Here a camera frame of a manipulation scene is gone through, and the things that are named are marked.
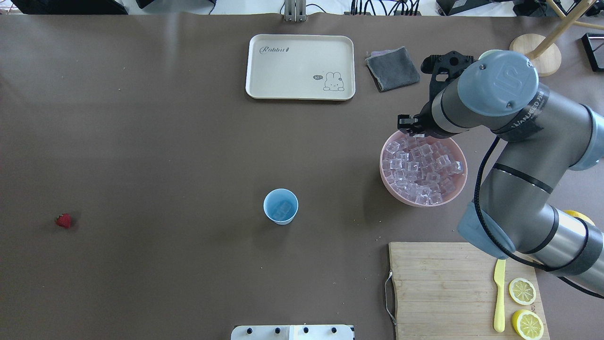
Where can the cream rabbit tray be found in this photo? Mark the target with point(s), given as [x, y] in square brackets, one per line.
[300, 67]

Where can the pink bowl of ice cubes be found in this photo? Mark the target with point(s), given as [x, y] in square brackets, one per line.
[422, 171]

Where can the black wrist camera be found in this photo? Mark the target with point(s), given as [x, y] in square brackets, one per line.
[444, 69]

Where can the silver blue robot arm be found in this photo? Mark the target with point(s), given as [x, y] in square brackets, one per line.
[539, 135]

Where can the yellow lemon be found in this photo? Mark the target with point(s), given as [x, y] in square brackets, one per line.
[579, 215]

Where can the wooden mug tree stand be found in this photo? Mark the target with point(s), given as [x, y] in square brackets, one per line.
[542, 51]

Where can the brown table mat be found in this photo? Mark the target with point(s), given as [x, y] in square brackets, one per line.
[140, 128]

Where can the light blue plastic cup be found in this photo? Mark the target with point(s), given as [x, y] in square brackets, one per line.
[280, 206]

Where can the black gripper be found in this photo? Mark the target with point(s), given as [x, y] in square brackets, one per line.
[424, 120]

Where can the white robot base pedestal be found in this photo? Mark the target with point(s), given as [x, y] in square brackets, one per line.
[337, 331]

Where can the yellow plastic knife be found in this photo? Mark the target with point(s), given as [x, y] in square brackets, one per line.
[499, 280]

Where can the aluminium frame post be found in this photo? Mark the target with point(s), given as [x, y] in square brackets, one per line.
[295, 10]

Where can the wooden cutting board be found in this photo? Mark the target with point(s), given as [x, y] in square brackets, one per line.
[446, 291]

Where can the red strawberry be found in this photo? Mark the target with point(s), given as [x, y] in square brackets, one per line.
[64, 221]

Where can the grey folded cloth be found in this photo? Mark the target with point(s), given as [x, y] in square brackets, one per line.
[392, 69]

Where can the lemon half slice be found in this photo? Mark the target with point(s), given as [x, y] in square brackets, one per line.
[522, 291]
[528, 325]

